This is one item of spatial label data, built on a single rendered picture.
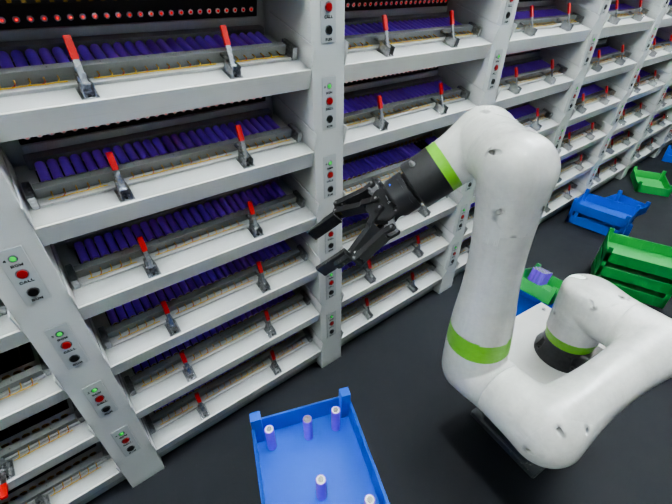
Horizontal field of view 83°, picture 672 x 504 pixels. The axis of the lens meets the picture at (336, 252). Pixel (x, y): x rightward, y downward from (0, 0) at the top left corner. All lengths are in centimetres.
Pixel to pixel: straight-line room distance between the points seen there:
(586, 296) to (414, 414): 70
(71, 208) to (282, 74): 50
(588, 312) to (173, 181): 100
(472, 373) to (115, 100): 81
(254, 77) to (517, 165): 56
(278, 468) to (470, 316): 46
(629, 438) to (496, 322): 106
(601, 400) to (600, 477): 73
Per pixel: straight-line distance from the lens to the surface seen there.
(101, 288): 97
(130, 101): 81
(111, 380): 110
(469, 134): 65
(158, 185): 89
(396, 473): 136
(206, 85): 84
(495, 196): 57
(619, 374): 92
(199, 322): 109
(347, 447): 84
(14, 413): 111
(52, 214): 87
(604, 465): 160
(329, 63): 98
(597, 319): 109
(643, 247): 237
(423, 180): 67
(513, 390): 78
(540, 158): 56
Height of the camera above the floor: 123
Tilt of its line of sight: 36 degrees down
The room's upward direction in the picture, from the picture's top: straight up
